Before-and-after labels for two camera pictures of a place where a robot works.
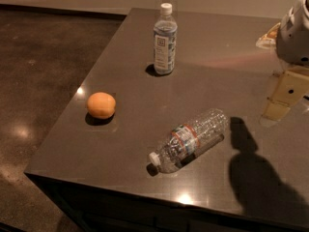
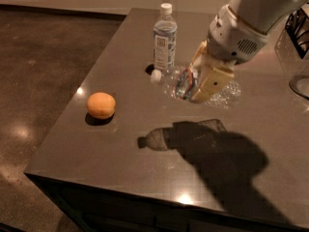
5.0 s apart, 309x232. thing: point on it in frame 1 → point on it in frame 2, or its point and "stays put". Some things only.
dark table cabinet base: [94, 210] stays put
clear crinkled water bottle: [188, 140] → [180, 82]
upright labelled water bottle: [164, 35] stays put
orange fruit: [100, 105] stays put
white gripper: [294, 41] → [232, 38]
